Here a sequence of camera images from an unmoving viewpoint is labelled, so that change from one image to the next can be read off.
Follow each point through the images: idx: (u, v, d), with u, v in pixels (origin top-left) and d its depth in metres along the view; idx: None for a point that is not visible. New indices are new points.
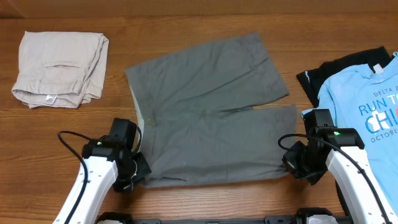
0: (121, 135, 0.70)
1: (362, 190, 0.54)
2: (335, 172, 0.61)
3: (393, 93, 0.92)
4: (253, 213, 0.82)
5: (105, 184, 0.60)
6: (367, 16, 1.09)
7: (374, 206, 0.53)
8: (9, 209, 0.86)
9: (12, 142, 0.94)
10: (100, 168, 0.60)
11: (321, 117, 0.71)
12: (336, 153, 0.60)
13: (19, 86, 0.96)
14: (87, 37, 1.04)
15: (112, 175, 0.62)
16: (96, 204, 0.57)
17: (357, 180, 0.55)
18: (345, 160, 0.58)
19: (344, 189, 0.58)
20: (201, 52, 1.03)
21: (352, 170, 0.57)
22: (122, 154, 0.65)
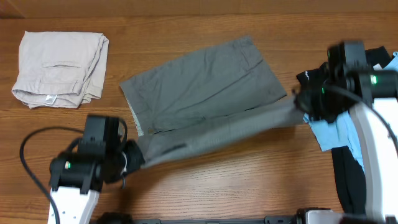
0: (98, 138, 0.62)
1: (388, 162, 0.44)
2: (357, 126, 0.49)
3: None
4: (253, 213, 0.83)
5: (85, 216, 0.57)
6: (367, 16, 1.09)
7: None
8: (10, 209, 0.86)
9: (12, 142, 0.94)
10: (73, 207, 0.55)
11: (352, 51, 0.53)
12: (368, 111, 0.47)
13: (19, 86, 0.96)
14: (87, 38, 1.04)
15: (91, 202, 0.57)
16: None
17: (384, 146, 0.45)
18: (375, 122, 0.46)
19: (363, 147, 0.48)
20: (195, 60, 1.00)
21: (382, 133, 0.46)
22: (99, 170, 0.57)
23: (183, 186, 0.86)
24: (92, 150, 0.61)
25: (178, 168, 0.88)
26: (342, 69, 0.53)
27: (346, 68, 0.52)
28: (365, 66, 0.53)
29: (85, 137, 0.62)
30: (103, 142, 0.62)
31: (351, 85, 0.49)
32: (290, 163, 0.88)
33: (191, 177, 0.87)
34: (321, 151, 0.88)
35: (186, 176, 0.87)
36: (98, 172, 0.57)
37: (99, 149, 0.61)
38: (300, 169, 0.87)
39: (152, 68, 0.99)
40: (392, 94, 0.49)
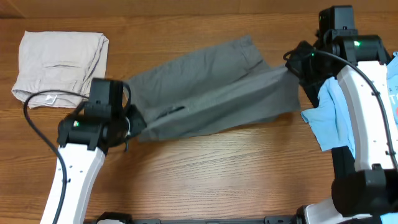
0: (104, 101, 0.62)
1: (372, 116, 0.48)
2: (343, 89, 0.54)
3: (394, 93, 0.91)
4: (253, 213, 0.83)
5: (90, 176, 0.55)
6: (367, 16, 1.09)
7: (381, 134, 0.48)
8: (9, 210, 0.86)
9: (12, 142, 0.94)
10: (80, 162, 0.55)
11: (341, 18, 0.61)
12: (352, 71, 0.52)
13: (19, 86, 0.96)
14: (87, 38, 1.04)
15: (98, 162, 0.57)
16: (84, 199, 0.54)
17: (367, 101, 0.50)
18: (359, 81, 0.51)
19: (350, 108, 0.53)
20: (195, 59, 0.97)
21: (365, 91, 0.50)
22: (106, 130, 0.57)
23: (183, 187, 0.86)
24: (100, 114, 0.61)
25: (178, 168, 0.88)
26: (330, 35, 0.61)
27: (333, 33, 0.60)
28: (352, 33, 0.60)
29: (91, 101, 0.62)
30: (109, 104, 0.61)
31: (336, 49, 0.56)
32: (290, 162, 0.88)
33: (190, 177, 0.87)
34: (321, 152, 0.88)
35: (186, 176, 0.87)
36: (104, 132, 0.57)
37: (105, 111, 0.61)
38: (300, 169, 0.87)
39: (153, 68, 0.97)
40: (375, 56, 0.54)
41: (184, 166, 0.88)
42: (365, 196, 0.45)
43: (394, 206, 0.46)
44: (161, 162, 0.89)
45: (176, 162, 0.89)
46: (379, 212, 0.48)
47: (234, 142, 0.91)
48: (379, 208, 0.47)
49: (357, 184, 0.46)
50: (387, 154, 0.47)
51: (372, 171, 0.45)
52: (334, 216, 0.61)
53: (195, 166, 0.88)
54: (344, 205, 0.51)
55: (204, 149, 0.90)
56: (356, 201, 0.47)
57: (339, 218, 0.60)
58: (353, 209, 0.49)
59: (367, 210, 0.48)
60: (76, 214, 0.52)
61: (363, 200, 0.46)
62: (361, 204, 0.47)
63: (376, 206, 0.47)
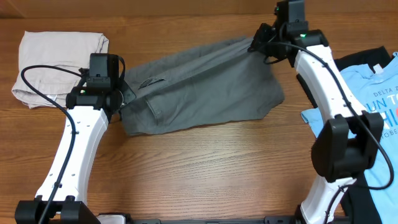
0: (103, 74, 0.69)
1: (328, 84, 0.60)
2: (304, 71, 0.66)
3: (393, 93, 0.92)
4: (253, 213, 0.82)
5: (96, 132, 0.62)
6: (367, 16, 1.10)
7: (337, 94, 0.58)
8: (9, 209, 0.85)
9: (12, 142, 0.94)
10: (87, 118, 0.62)
11: (293, 12, 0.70)
12: (303, 54, 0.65)
13: (19, 86, 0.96)
14: (87, 37, 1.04)
15: (102, 123, 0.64)
16: (91, 153, 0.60)
17: (320, 73, 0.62)
18: (311, 59, 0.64)
19: (311, 86, 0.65)
20: (191, 55, 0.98)
21: (318, 66, 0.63)
22: (109, 99, 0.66)
23: (183, 186, 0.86)
24: (100, 86, 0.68)
25: (178, 168, 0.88)
26: (285, 28, 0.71)
27: (288, 28, 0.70)
28: (303, 23, 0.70)
29: (92, 74, 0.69)
30: (109, 77, 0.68)
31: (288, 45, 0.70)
32: (290, 162, 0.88)
33: (190, 177, 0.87)
34: None
35: (186, 176, 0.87)
36: (108, 101, 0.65)
37: (105, 83, 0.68)
38: (301, 169, 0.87)
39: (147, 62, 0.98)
40: (319, 42, 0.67)
41: (184, 166, 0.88)
42: (336, 145, 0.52)
43: (365, 154, 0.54)
44: (161, 163, 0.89)
45: (176, 162, 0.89)
46: (355, 168, 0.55)
47: (234, 143, 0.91)
48: (353, 160, 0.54)
49: (326, 139, 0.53)
50: (344, 107, 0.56)
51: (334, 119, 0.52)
52: (324, 191, 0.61)
53: (195, 166, 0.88)
54: (323, 172, 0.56)
55: (204, 149, 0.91)
56: (331, 157, 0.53)
57: (328, 192, 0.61)
58: (331, 168, 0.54)
59: (342, 167, 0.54)
60: (84, 161, 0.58)
61: (337, 152, 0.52)
62: (337, 158, 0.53)
63: (350, 158, 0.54)
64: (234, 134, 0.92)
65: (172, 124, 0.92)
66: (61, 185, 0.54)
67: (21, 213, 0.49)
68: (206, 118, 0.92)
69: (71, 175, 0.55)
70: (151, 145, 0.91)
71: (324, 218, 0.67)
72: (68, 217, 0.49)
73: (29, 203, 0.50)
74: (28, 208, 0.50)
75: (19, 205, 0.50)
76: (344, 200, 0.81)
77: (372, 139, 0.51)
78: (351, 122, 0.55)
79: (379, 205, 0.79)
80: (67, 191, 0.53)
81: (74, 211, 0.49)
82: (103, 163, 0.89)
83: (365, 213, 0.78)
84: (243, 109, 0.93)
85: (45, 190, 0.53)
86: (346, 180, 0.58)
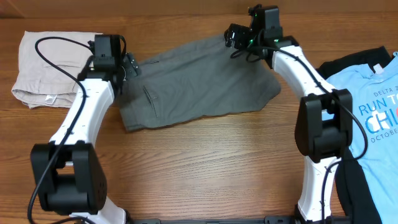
0: (108, 54, 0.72)
1: (300, 71, 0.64)
2: (281, 68, 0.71)
3: (393, 93, 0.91)
4: (253, 213, 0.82)
5: (102, 101, 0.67)
6: (367, 16, 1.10)
7: (308, 78, 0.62)
8: (9, 209, 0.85)
9: (12, 142, 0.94)
10: (97, 86, 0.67)
11: (268, 18, 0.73)
12: (278, 53, 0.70)
13: (19, 86, 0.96)
14: (87, 37, 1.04)
15: (109, 95, 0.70)
16: (97, 116, 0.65)
17: (294, 66, 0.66)
18: (285, 55, 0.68)
19: (288, 80, 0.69)
20: (187, 50, 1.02)
21: (290, 61, 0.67)
22: (116, 77, 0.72)
23: (183, 186, 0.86)
24: (105, 65, 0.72)
25: (178, 168, 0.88)
26: (262, 34, 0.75)
27: (264, 35, 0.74)
28: (278, 30, 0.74)
29: (97, 53, 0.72)
30: (113, 56, 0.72)
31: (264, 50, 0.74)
32: (290, 162, 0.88)
33: (190, 177, 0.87)
34: None
35: (186, 176, 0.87)
36: (114, 78, 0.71)
37: (111, 62, 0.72)
38: (300, 169, 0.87)
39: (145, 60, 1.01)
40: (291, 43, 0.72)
41: (184, 166, 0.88)
42: (312, 119, 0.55)
43: (342, 130, 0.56)
44: (161, 162, 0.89)
45: (176, 162, 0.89)
46: (335, 144, 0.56)
47: (234, 142, 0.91)
48: (332, 134, 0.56)
49: (302, 116, 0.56)
50: (316, 87, 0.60)
51: (307, 96, 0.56)
52: (313, 177, 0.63)
53: (195, 166, 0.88)
54: (306, 151, 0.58)
55: (204, 149, 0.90)
56: (310, 132, 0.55)
57: (317, 176, 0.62)
58: (312, 144, 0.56)
59: (322, 141, 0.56)
60: (92, 119, 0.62)
61: (314, 124, 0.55)
62: (316, 131, 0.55)
63: (329, 132, 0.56)
64: (234, 134, 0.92)
65: (171, 118, 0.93)
66: (73, 133, 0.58)
67: (37, 152, 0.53)
68: (206, 109, 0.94)
69: (81, 126, 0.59)
70: (151, 145, 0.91)
71: (322, 212, 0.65)
72: (79, 156, 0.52)
73: (44, 145, 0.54)
74: (43, 149, 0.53)
75: (35, 147, 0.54)
76: (344, 200, 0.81)
77: (346, 111, 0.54)
78: (324, 101, 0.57)
79: (379, 205, 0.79)
80: (79, 137, 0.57)
81: (85, 150, 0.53)
82: (103, 163, 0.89)
83: (365, 212, 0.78)
84: (240, 101, 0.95)
85: (58, 137, 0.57)
86: (331, 160, 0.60)
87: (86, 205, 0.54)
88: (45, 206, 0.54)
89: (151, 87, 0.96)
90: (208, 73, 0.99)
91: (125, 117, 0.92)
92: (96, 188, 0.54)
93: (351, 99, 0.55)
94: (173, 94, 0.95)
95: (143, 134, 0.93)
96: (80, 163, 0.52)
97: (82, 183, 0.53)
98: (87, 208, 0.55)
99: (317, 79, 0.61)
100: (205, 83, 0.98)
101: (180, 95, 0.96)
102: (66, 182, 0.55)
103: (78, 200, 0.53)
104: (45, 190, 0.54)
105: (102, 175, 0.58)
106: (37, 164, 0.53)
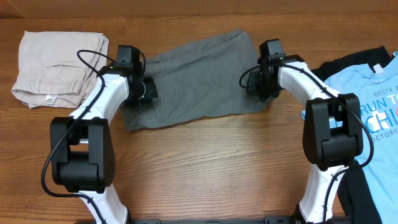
0: (128, 60, 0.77)
1: (305, 81, 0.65)
2: (286, 83, 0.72)
3: (394, 93, 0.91)
4: (253, 213, 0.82)
5: (118, 94, 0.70)
6: (367, 15, 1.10)
7: (314, 86, 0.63)
8: (10, 209, 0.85)
9: (12, 142, 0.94)
10: (115, 79, 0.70)
11: (272, 47, 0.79)
12: (283, 68, 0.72)
13: (19, 86, 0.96)
14: (87, 37, 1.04)
15: (124, 90, 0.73)
16: (112, 104, 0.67)
17: (299, 77, 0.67)
18: (290, 69, 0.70)
19: (295, 93, 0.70)
20: (188, 50, 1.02)
21: (296, 73, 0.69)
22: (132, 77, 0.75)
23: (183, 186, 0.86)
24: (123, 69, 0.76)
25: (178, 168, 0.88)
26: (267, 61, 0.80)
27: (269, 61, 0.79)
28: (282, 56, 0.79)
29: (118, 60, 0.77)
30: (132, 63, 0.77)
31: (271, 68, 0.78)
32: (290, 162, 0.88)
33: (190, 177, 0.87)
34: None
35: (186, 176, 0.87)
36: (130, 79, 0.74)
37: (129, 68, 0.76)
38: (301, 168, 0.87)
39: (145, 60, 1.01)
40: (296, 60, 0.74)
41: (184, 166, 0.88)
42: (321, 121, 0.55)
43: (351, 135, 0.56)
44: (161, 163, 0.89)
45: (176, 162, 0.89)
46: (344, 150, 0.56)
47: (234, 143, 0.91)
48: (341, 140, 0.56)
49: (309, 121, 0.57)
50: (321, 93, 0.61)
51: (313, 100, 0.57)
52: (318, 183, 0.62)
53: (195, 166, 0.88)
54: (314, 160, 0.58)
55: (204, 149, 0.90)
56: (317, 136, 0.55)
57: (323, 183, 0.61)
58: (321, 149, 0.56)
59: (331, 146, 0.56)
60: (109, 104, 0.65)
61: (321, 128, 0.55)
62: (324, 135, 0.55)
63: (337, 137, 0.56)
64: (234, 134, 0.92)
65: (171, 118, 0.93)
66: (90, 111, 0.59)
67: (55, 122, 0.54)
68: (207, 109, 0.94)
69: (98, 107, 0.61)
70: (150, 144, 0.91)
71: (323, 214, 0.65)
72: (95, 129, 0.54)
73: (62, 119, 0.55)
74: (62, 120, 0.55)
75: (55, 119, 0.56)
76: (343, 200, 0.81)
77: (352, 116, 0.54)
78: (331, 106, 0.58)
79: (379, 206, 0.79)
80: (95, 115, 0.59)
81: (100, 125, 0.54)
82: None
83: (365, 212, 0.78)
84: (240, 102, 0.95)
85: (77, 112, 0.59)
86: (338, 167, 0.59)
87: (96, 180, 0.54)
88: (56, 180, 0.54)
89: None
90: (209, 74, 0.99)
91: (125, 117, 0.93)
92: (106, 163, 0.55)
93: (357, 103, 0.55)
94: (173, 96, 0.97)
95: (143, 134, 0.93)
96: (96, 135, 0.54)
97: (95, 154, 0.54)
98: (96, 183, 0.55)
99: (322, 86, 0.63)
100: (206, 84, 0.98)
101: (181, 96, 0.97)
102: (79, 155, 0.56)
103: (88, 173, 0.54)
104: (58, 160, 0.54)
105: (112, 155, 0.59)
106: (55, 134, 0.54)
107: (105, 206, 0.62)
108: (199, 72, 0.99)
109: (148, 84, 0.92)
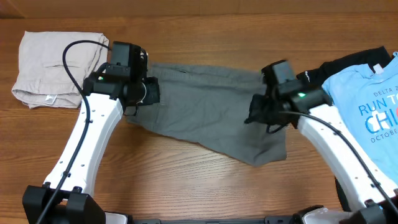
0: (124, 64, 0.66)
1: (342, 154, 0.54)
2: (311, 137, 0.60)
3: (393, 93, 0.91)
4: (253, 213, 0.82)
5: (109, 123, 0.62)
6: (367, 15, 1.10)
7: (360, 169, 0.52)
8: (9, 209, 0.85)
9: (12, 142, 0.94)
10: (103, 107, 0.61)
11: (280, 74, 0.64)
12: (307, 119, 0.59)
13: (19, 86, 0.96)
14: (87, 37, 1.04)
15: (117, 113, 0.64)
16: (101, 145, 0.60)
17: (334, 144, 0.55)
18: (318, 125, 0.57)
19: (323, 153, 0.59)
20: (219, 71, 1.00)
21: (328, 133, 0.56)
22: (126, 88, 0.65)
23: (183, 187, 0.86)
24: (118, 73, 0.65)
25: (178, 168, 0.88)
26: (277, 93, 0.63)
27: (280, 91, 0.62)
28: (296, 85, 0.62)
29: (112, 62, 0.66)
30: (129, 67, 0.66)
31: (286, 106, 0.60)
32: (290, 163, 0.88)
33: (190, 177, 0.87)
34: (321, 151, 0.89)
35: (186, 176, 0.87)
36: (125, 90, 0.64)
37: (124, 73, 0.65)
38: (301, 169, 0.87)
39: (175, 64, 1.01)
40: (321, 98, 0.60)
41: (184, 166, 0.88)
42: None
43: None
44: (161, 163, 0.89)
45: (176, 162, 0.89)
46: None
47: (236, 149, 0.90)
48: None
49: None
50: (372, 186, 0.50)
51: (368, 209, 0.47)
52: None
53: (195, 166, 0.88)
54: None
55: (204, 149, 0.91)
56: None
57: None
58: None
59: None
60: (94, 152, 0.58)
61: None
62: None
63: None
64: (237, 142, 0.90)
65: (172, 128, 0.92)
66: (69, 175, 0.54)
67: (29, 197, 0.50)
68: (203, 137, 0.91)
69: (81, 166, 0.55)
70: (152, 145, 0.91)
71: None
72: (72, 207, 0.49)
73: (38, 190, 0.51)
74: (37, 193, 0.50)
75: (29, 189, 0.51)
76: None
77: None
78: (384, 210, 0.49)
79: None
80: (74, 182, 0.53)
81: (79, 200, 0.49)
82: (103, 163, 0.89)
83: None
84: (238, 145, 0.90)
85: (54, 178, 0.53)
86: None
87: None
88: None
89: (168, 95, 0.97)
90: (226, 104, 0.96)
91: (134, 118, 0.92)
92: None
93: None
94: (181, 109, 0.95)
95: (144, 135, 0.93)
96: (74, 213, 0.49)
97: None
98: None
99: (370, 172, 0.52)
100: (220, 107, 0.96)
101: (188, 113, 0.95)
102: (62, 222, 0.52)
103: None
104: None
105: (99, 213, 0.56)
106: (30, 209, 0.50)
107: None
108: (217, 95, 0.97)
109: (151, 86, 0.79)
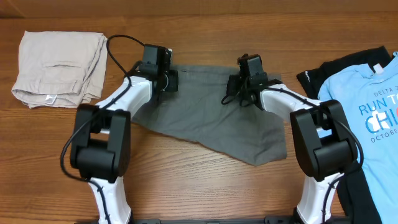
0: (153, 62, 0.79)
1: (284, 98, 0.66)
2: (271, 104, 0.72)
3: (394, 93, 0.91)
4: (253, 213, 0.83)
5: (142, 94, 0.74)
6: (367, 15, 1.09)
7: (295, 100, 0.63)
8: (9, 210, 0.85)
9: (12, 142, 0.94)
10: (139, 80, 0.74)
11: (252, 66, 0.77)
12: (264, 91, 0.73)
13: (19, 86, 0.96)
14: (87, 37, 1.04)
15: (147, 93, 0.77)
16: (134, 104, 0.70)
17: (280, 97, 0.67)
18: (271, 91, 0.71)
19: (280, 113, 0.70)
20: (218, 73, 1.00)
21: (276, 93, 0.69)
22: (155, 83, 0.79)
23: (183, 187, 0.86)
24: (148, 71, 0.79)
25: (178, 168, 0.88)
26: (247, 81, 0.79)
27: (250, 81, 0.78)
28: (262, 76, 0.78)
29: (144, 60, 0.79)
30: (157, 65, 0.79)
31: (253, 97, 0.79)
32: (290, 162, 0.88)
33: (191, 177, 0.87)
34: None
35: (186, 176, 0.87)
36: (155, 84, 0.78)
37: (153, 70, 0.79)
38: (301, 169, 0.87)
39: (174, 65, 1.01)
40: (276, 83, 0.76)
41: (184, 166, 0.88)
42: (310, 130, 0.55)
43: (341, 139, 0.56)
44: (162, 163, 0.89)
45: (176, 162, 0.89)
46: (339, 157, 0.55)
47: (235, 148, 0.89)
48: (334, 147, 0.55)
49: (296, 131, 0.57)
50: (303, 104, 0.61)
51: (296, 111, 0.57)
52: (315, 191, 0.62)
53: (195, 166, 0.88)
54: (310, 170, 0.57)
55: (204, 149, 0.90)
56: (308, 144, 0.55)
57: (320, 191, 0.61)
58: (315, 160, 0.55)
59: (325, 155, 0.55)
60: (130, 104, 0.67)
61: (314, 134, 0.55)
62: (315, 144, 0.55)
63: (331, 145, 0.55)
64: (237, 141, 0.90)
65: (172, 129, 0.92)
66: (115, 103, 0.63)
67: (83, 109, 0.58)
68: (204, 137, 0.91)
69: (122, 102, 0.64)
70: (152, 145, 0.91)
71: (322, 216, 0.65)
72: (117, 119, 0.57)
73: (89, 106, 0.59)
74: (89, 107, 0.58)
75: (81, 106, 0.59)
76: (344, 200, 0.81)
77: (339, 124, 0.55)
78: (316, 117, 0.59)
79: (379, 205, 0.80)
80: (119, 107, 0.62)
81: (124, 116, 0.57)
82: None
83: (365, 212, 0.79)
84: (238, 145, 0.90)
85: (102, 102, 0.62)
86: (334, 176, 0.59)
87: (111, 169, 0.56)
88: (73, 163, 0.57)
89: (170, 97, 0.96)
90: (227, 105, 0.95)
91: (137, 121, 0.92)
92: (122, 154, 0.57)
93: (341, 107, 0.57)
94: (181, 109, 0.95)
95: (145, 135, 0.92)
96: (116, 126, 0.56)
97: (114, 144, 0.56)
98: (110, 172, 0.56)
99: (302, 98, 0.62)
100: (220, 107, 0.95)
101: (188, 113, 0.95)
102: (98, 144, 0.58)
103: (105, 160, 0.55)
104: (79, 143, 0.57)
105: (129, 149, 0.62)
106: (79, 119, 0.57)
107: (113, 199, 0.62)
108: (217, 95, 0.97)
109: (173, 77, 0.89)
